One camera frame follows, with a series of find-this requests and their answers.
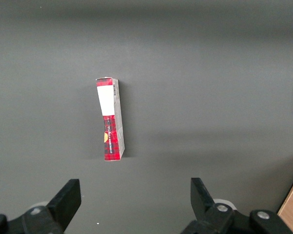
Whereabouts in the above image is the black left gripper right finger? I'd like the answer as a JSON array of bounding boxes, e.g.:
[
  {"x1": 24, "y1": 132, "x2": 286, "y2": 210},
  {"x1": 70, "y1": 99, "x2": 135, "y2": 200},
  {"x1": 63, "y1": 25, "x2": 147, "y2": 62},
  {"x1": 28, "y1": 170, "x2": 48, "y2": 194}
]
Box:
[{"x1": 180, "y1": 177, "x2": 293, "y2": 234}]

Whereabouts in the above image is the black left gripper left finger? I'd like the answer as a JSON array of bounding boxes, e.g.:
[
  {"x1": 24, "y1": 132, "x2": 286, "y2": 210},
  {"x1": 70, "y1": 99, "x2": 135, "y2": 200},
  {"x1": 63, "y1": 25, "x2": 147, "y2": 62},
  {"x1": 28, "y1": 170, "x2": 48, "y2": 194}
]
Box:
[{"x1": 0, "y1": 179, "x2": 82, "y2": 234}]

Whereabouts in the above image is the red plaid cardboard box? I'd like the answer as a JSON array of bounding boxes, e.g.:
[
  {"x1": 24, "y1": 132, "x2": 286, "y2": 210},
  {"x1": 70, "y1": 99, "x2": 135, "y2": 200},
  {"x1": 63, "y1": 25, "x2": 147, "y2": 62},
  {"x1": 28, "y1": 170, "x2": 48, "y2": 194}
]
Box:
[{"x1": 95, "y1": 77, "x2": 126, "y2": 162}]

